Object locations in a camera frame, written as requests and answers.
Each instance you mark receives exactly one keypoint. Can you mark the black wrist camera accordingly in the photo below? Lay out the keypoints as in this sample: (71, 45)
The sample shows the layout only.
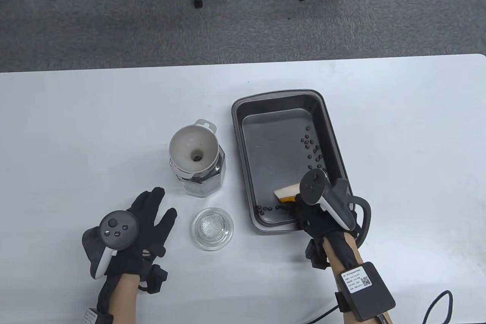
(157, 276)
(317, 255)

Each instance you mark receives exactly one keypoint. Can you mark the black left hand controller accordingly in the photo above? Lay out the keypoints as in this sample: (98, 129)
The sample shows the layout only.
(115, 225)

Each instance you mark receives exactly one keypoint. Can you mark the person's left forearm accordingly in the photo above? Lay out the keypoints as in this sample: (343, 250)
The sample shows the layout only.
(123, 297)

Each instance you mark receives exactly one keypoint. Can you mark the small labelled left wrist box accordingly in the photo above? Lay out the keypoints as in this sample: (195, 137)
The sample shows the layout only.
(93, 317)

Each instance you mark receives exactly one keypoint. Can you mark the person's left hand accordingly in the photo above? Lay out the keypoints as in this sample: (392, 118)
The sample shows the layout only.
(152, 225)

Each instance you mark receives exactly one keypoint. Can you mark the beige plastic funnel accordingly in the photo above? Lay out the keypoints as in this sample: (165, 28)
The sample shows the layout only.
(186, 149)

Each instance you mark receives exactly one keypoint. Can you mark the dark metal baking tray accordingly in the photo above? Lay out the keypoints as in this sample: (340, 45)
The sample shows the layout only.
(273, 157)

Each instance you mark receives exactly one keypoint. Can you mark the group of coffee beans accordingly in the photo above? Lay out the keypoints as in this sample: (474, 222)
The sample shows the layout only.
(259, 208)

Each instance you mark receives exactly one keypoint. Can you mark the person's right hand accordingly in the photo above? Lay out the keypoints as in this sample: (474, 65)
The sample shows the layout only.
(315, 221)

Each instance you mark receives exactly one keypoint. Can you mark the clear glass jar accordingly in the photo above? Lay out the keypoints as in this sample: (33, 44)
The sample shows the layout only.
(205, 185)

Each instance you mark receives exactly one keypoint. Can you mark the black right hand controller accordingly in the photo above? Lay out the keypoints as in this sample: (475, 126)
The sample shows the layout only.
(313, 183)

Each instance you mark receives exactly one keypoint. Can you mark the black hand controller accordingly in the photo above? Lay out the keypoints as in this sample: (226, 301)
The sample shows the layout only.
(313, 183)
(115, 225)

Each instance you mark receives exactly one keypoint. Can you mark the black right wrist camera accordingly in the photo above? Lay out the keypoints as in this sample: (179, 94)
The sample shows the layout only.
(317, 255)

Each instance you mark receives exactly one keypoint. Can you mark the clear glass jar lid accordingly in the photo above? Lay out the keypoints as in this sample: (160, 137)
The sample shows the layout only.
(212, 229)

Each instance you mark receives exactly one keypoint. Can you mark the person's right forearm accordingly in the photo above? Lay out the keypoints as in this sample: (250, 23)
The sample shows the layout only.
(341, 252)

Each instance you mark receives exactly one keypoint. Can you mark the black labelled right wrist box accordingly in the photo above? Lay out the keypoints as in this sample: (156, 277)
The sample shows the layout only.
(368, 293)

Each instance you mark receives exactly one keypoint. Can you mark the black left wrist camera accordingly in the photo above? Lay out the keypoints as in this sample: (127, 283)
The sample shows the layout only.
(157, 276)

